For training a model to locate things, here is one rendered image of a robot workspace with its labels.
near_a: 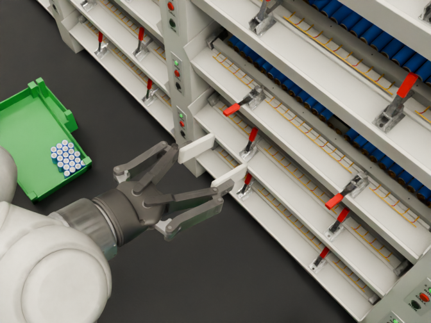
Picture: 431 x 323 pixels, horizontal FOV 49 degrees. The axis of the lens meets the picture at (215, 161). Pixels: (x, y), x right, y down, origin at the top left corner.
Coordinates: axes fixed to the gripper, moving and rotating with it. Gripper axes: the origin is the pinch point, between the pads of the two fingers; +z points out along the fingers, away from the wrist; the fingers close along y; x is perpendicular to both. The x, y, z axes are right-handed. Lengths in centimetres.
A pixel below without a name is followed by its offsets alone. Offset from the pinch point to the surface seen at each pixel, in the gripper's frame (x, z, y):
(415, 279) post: -14.3, 21.6, 32.0
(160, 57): -24, 29, -50
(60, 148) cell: -53, 2, -59
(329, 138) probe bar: -4.0, 24.4, 5.2
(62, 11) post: -38, 27, -100
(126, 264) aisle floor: -64, -1, -22
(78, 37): -46, 29, -95
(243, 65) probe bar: -3.7, 24.7, -18.6
